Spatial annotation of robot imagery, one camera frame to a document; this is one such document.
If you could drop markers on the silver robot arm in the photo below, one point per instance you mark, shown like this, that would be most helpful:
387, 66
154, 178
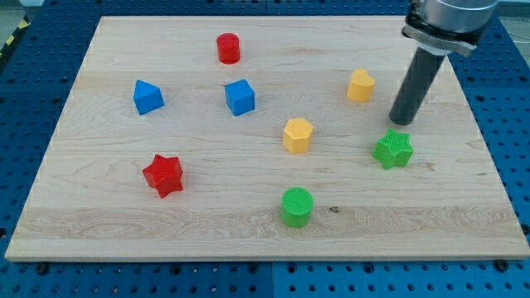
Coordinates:
442, 27

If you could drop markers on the yellow hexagon block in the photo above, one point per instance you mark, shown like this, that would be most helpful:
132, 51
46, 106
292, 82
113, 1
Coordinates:
297, 135

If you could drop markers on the blue cube block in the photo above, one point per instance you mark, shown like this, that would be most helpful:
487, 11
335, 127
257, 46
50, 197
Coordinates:
240, 97

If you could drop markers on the green cylinder block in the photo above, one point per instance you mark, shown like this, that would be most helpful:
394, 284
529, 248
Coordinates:
296, 207

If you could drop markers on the wooden board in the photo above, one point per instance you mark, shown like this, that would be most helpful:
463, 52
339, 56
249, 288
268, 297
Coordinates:
90, 201

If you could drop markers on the red star block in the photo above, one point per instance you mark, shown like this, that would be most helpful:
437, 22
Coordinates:
164, 175

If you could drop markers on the red cylinder block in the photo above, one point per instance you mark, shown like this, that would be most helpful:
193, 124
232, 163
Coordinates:
228, 46

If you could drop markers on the yellow heart block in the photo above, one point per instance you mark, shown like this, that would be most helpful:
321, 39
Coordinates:
361, 86

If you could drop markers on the blue pentagon block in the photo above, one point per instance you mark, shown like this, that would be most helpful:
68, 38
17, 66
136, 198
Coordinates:
147, 97

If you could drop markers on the green star block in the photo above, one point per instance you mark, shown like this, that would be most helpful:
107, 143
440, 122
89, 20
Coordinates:
393, 149

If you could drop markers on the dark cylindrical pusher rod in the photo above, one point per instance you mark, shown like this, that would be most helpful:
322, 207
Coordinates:
418, 79

